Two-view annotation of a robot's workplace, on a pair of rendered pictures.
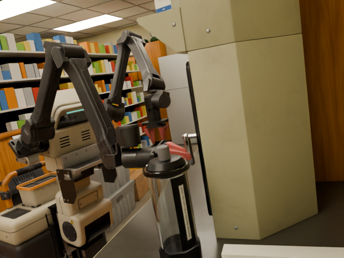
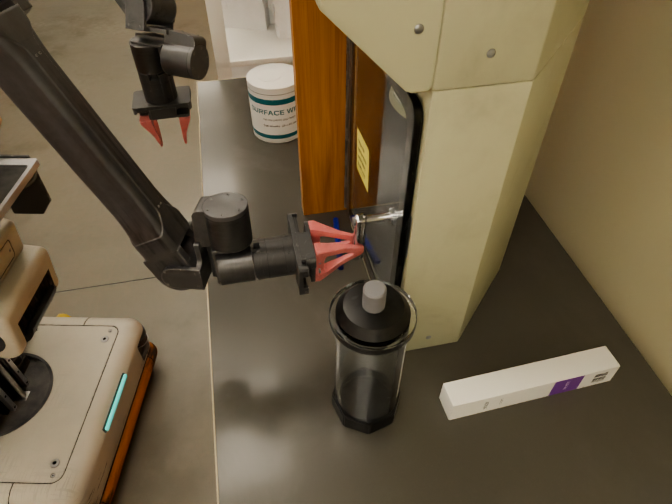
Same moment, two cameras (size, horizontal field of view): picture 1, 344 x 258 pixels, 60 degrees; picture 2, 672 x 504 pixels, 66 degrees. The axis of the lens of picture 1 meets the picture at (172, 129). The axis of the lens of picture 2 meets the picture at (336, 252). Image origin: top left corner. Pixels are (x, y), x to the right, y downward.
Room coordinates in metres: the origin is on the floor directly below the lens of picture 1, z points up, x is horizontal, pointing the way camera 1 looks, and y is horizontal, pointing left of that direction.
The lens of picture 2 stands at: (0.37, 0.28, 1.67)
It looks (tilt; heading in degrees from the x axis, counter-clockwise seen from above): 46 degrees down; 326
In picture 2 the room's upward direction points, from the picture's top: straight up
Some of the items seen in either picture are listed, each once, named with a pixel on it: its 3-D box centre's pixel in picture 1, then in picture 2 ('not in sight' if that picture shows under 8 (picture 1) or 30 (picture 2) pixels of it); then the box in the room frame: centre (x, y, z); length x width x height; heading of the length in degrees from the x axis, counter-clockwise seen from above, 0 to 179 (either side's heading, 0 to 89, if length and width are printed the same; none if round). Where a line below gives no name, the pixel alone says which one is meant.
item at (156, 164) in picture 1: (165, 159); (373, 305); (0.66, 0.03, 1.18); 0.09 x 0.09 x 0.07
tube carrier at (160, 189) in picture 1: (173, 208); (369, 359); (0.66, 0.03, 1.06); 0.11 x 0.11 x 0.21
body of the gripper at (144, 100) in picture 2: (153, 116); (159, 87); (1.25, 0.07, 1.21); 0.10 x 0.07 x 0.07; 68
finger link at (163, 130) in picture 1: (158, 132); (173, 121); (1.25, 0.06, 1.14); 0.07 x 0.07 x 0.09; 68
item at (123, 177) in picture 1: (101, 175); not in sight; (3.02, 0.80, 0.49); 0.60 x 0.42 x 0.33; 158
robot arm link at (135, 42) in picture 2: (152, 102); (153, 54); (1.25, 0.06, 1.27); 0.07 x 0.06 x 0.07; 36
